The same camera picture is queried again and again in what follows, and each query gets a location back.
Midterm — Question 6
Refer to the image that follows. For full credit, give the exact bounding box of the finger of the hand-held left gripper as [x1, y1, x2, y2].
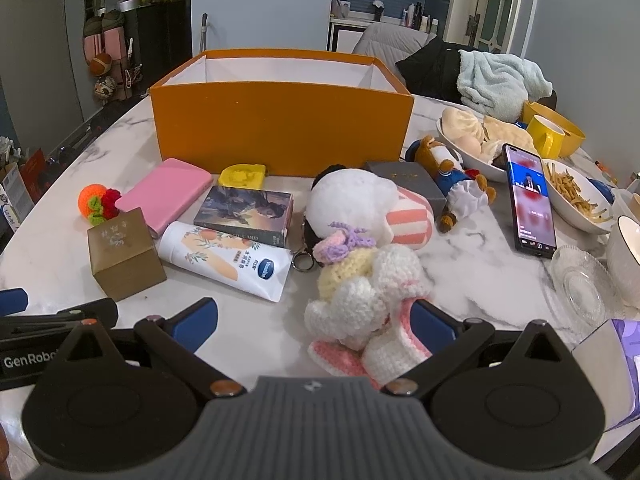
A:
[0, 298, 119, 333]
[0, 287, 29, 317]

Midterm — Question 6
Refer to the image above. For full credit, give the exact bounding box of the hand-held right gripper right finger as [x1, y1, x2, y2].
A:
[380, 299, 576, 401]

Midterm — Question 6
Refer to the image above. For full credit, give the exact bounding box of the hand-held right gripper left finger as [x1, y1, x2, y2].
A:
[50, 297, 246, 401]

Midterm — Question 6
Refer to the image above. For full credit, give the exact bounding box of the small brown gift box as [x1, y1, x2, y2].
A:
[87, 208, 167, 302]

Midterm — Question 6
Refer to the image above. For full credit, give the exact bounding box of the white lotion tube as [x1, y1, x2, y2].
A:
[156, 221, 293, 303]

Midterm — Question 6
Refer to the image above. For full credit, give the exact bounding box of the crochet bunny doll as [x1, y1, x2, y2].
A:
[305, 222, 435, 378]

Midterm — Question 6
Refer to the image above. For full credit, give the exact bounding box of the orange crochet ball with flower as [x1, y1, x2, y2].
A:
[77, 183, 123, 225]

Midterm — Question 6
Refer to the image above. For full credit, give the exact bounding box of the dark illustrated card box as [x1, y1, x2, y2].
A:
[193, 186, 293, 248]

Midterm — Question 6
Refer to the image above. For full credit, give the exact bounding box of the pink rectangular case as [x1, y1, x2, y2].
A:
[115, 158, 215, 239]

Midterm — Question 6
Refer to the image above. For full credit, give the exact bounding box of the grey gift box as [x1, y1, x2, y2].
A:
[363, 160, 447, 217]

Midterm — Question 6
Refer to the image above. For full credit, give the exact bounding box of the white round plush toy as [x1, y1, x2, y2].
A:
[305, 164, 435, 251]

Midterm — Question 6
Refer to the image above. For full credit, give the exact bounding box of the yellow soap-like block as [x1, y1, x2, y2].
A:
[219, 162, 267, 190]

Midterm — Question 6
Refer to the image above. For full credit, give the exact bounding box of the brown bear plush blue outfit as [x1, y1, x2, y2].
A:
[404, 135, 496, 233]

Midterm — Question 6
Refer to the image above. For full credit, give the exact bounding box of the orange cardboard box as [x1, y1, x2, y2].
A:
[150, 50, 415, 178]

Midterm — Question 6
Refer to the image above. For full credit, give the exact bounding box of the red cardboard box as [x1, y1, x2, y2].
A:
[20, 147, 48, 203]

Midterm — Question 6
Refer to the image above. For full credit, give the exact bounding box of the clear glass plate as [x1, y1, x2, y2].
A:
[542, 245, 626, 336]

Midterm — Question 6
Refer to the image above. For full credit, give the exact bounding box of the black smartphone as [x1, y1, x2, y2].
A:
[501, 144, 557, 260]

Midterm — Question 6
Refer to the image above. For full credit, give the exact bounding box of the white bowl with buns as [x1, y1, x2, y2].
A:
[436, 106, 538, 183]

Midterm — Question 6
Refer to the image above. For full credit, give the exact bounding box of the white bowl with fries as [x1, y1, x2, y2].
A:
[541, 158, 615, 235]

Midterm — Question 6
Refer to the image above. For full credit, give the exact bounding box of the purple tissue box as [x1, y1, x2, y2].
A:
[570, 317, 640, 433]

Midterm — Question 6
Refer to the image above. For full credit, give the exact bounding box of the pile of fries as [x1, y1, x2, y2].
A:
[544, 160, 608, 223]

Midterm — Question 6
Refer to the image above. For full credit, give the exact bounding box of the white cup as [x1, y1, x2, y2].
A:
[606, 215, 640, 296]

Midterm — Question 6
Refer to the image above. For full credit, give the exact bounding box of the yellow mug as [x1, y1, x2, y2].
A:
[525, 115, 566, 158]

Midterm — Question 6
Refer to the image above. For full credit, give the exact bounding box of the yellow bowl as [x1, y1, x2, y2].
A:
[522, 101, 587, 158]

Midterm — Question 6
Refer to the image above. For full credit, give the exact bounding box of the pale fleece blanket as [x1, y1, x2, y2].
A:
[457, 49, 553, 123]

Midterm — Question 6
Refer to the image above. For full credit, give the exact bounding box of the black jacket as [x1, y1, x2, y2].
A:
[396, 37, 481, 106]

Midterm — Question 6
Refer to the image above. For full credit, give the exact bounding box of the black cabinet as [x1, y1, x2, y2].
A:
[122, 0, 188, 93]

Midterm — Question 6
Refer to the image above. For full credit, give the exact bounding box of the grey down jacket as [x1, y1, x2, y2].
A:
[351, 22, 437, 63]

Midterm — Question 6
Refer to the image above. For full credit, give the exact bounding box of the white vanity cabinet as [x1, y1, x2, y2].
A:
[327, 15, 381, 53]

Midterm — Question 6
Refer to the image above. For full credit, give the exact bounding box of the white glazed door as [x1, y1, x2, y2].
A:
[467, 0, 531, 56]

